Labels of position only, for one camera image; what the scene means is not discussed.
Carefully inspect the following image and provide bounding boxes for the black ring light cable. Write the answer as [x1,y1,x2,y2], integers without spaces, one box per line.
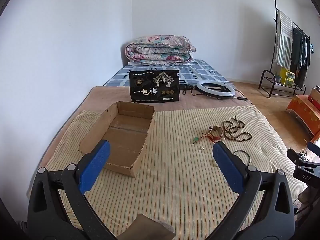
[191,90,252,103]

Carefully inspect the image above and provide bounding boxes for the black snack bag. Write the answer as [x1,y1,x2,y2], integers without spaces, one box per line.
[129,69,180,103]

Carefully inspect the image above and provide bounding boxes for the person's brown trouser leg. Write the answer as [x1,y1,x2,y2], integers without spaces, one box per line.
[116,214,177,240]

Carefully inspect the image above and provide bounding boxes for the green pendant with red cord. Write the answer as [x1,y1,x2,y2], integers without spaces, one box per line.
[192,134,213,144]

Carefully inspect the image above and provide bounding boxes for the white ring light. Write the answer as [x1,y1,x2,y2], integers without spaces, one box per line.
[179,81,236,99]

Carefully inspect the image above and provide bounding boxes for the red and tan box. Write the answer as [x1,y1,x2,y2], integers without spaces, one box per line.
[310,86,320,103]

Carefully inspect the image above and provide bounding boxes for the folded floral quilt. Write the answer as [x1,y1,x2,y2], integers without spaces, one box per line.
[125,34,197,64]

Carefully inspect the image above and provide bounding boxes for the silver bangle ring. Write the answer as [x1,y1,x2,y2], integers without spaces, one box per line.
[232,150,251,165]

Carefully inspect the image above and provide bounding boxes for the cardboard box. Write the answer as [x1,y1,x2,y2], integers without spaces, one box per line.
[79,101,155,178]

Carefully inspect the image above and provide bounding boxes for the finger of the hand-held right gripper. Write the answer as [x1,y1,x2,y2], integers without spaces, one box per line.
[307,142,320,157]
[287,149,310,167]

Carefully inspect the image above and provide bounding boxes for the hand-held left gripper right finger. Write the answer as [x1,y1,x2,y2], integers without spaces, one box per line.
[210,141,295,240]

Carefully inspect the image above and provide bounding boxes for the red cloth bracelet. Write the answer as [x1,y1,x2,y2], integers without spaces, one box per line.
[209,126,224,143]

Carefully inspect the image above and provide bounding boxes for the yellow striped cloth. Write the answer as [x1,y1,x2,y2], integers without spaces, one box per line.
[46,104,307,240]

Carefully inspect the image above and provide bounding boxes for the brown bead necklace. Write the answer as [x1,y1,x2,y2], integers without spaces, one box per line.
[222,116,252,143]

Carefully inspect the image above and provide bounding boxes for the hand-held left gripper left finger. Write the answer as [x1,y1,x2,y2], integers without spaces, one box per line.
[27,139,118,240]

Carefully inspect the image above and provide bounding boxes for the orange box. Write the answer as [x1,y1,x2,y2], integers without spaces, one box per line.
[286,94,320,140]

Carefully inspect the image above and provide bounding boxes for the yellow box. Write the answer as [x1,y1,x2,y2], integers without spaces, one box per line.
[279,67,296,87]

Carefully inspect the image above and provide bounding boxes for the striped hanging towel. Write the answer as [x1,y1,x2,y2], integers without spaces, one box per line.
[275,10,293,69]

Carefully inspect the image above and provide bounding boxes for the blue checked bedsheet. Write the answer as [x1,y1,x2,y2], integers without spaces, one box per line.
[103,59,230,87]

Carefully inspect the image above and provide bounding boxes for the black metal clothes rack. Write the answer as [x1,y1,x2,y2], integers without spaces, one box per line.
[259,0,313,98]

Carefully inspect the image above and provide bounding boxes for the dark hanging clothes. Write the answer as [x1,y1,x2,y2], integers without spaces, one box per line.
[290,27,312,87]

